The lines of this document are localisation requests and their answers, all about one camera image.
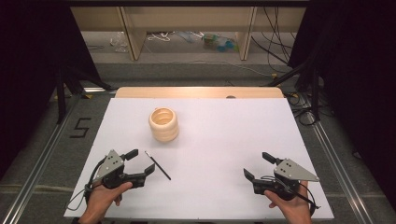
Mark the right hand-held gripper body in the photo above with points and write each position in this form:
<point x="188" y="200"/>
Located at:
<point x="292" y="172"/>

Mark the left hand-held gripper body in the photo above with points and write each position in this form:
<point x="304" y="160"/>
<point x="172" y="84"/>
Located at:
<point x="109" y="166"/>

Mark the thin black pen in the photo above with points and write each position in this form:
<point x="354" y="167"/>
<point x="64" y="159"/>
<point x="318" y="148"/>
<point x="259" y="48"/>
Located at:
<point x="158" y="165"/>

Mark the cream ribbed pen holder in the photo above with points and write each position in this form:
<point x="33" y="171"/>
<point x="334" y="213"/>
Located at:
<point x="163" y="126"/>

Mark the person's left hand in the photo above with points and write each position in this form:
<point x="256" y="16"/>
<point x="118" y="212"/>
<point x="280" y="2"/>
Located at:
<point x="104" y="197"/>

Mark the person's right hand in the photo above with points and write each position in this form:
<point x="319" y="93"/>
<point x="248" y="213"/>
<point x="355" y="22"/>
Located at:
<point x="294" y="208"/>

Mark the white table cover sheet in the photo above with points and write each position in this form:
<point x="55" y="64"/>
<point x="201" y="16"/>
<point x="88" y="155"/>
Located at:
<point x="211" y="140"/>

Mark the black metal stand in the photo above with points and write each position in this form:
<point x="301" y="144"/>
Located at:
<point x="61" y="96"/>
<point x="315" y="90"/>

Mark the wooden table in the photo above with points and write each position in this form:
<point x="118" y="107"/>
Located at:
<point x="193" y="92"/>

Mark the clear plastic bag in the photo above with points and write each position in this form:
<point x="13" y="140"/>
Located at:
<point x="119" y="42"/>

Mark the black curtain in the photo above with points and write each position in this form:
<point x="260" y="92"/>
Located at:
<point x="358" y="77"/>
<point x="28" y="77"/>

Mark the light wooden shelf unit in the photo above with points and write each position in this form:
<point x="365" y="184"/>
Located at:
<point x="134" y="31"/>

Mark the green and blue plastic bottles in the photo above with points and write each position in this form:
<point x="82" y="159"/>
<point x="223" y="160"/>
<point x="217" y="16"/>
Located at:
<point x="219" y="42"/>

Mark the metal floor rail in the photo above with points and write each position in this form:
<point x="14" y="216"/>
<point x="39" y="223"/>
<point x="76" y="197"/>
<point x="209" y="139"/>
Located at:
<point x="339" y="168"/>
<point x="34" y="177"/>

